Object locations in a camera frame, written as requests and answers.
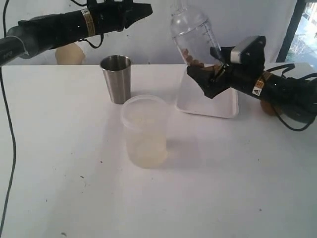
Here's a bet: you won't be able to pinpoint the translucent plastic container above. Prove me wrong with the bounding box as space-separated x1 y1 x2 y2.
120 95 169 169

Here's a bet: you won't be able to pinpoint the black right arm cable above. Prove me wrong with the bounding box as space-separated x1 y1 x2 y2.
267 63 317 131

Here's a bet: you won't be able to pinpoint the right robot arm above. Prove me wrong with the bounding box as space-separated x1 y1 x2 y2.
187 46 317 125

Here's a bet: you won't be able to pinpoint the window frame dark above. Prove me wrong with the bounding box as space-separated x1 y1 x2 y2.
276 0 306 62

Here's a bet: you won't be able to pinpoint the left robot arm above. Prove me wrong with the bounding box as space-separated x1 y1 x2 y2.
0 0 153 65

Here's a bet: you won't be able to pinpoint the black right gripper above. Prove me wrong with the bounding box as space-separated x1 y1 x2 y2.
186 47 267 99

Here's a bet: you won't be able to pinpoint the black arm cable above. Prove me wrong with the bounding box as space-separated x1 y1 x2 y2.
267 63 317 131
0 0 105 238

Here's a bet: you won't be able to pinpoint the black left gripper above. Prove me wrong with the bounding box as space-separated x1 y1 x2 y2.
87 0 153 31

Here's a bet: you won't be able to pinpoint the white rectangular tray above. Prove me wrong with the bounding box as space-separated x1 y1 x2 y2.
175 73 239 119

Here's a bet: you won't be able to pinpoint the brown wooden cup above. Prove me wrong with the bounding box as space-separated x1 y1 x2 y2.
260 100 283 117

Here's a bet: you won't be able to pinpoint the clear shaker lid dome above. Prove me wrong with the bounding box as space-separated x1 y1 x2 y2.
170 0 208 38

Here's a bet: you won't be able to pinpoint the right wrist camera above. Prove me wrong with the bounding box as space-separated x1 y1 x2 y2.
230 35 266 65

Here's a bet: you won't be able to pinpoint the clear graduated shaker cup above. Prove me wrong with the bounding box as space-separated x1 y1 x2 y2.
173 19 220 65

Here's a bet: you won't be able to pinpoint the stainless steel cup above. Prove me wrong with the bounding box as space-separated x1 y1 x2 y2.
100 55 132 105

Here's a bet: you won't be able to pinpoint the fruit pieces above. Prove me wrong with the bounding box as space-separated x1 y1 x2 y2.
180 49 225 72

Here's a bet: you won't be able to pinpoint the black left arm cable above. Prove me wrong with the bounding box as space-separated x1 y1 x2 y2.
0 0 105 238

